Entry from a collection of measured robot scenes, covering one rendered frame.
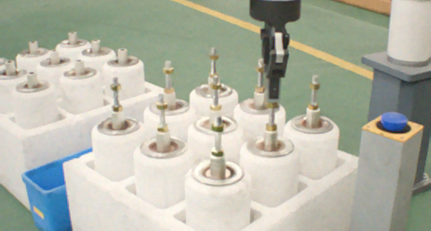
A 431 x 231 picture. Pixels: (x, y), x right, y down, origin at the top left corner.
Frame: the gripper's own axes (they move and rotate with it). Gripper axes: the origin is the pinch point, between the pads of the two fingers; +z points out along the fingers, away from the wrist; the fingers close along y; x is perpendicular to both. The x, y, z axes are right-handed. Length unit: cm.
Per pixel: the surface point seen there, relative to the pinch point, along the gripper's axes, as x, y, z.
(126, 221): 23.0, -4.6, 20.5
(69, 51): 45, 58, 10
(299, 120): -6.2, 9.5, 9.6
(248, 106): 2.2, 16.4, 9.7
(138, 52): 36, 138, 35
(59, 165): 40, 21, 24
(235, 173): 6.0, -9.1, 9.5
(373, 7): -88, 221, 33
